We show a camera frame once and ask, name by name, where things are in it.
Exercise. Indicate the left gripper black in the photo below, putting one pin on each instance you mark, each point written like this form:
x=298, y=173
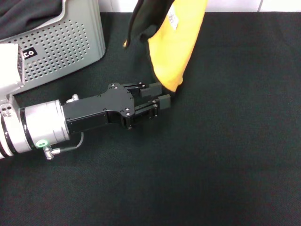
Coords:
x=98, y=108

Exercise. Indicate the yellow and grey towel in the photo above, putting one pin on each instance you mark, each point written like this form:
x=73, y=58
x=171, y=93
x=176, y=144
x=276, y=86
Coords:
x=174, y=51

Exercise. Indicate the black tablecloth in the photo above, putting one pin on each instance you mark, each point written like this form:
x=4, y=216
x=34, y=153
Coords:
x=188, y=153

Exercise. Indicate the grey perforated storage box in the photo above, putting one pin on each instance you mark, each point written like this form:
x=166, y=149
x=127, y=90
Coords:
x=63, y=47

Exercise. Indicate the black fabric box liner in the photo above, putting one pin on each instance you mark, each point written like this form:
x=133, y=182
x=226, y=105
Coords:
x=28, y=16

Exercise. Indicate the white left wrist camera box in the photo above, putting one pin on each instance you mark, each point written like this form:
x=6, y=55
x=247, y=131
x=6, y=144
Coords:
x=10, y=68

